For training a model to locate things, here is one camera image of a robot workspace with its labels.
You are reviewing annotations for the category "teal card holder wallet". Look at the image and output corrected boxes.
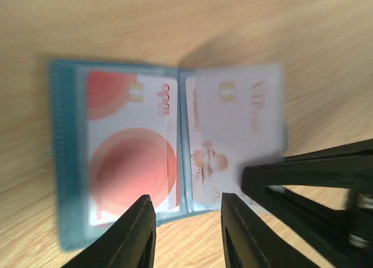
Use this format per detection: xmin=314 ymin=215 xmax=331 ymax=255
xmin=50 ymin=59 xmax=287 ymax=251

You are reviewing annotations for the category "red circle card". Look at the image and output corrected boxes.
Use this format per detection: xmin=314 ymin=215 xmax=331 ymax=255
xmin=87 ymin=70 xmax=180 ymax=227

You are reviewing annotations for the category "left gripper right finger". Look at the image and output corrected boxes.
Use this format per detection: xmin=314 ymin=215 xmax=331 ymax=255
xmin=221 ymin=193 xmax=318 ymax=268

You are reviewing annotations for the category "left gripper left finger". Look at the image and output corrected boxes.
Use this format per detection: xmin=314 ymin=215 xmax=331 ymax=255
xmin=66 ymin=195 xmax=156 ymax=268

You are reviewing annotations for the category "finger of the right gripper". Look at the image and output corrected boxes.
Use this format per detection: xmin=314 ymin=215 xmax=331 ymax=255
xmin=257 ymin=189 xmax=372 ymax=267
xmin=241 ymin=139 xmax=372 ymax=192

